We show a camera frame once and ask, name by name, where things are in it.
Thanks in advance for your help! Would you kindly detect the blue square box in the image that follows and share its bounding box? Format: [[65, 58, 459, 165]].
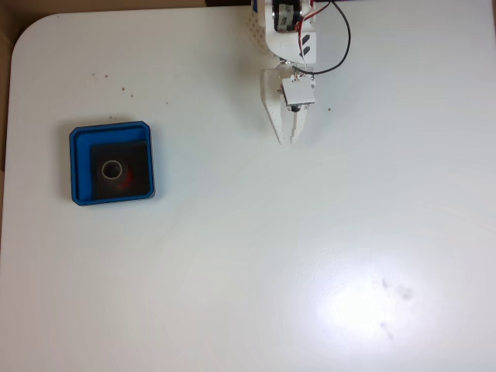
[[69, 120, 157, 207]]

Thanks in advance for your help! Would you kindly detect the black foam pad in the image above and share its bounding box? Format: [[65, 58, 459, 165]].
[[90, 140, 153, 198]]

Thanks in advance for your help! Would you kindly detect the white square camera box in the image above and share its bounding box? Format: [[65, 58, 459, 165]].
[[280, 75, 317, 114]]

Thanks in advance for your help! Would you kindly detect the red and white servo cable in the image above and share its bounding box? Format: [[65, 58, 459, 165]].
[[293, 0, 335, 75]]

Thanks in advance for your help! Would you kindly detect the white perforated base plate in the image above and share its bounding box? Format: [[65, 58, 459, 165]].
[[247, 0, 270, 56]]

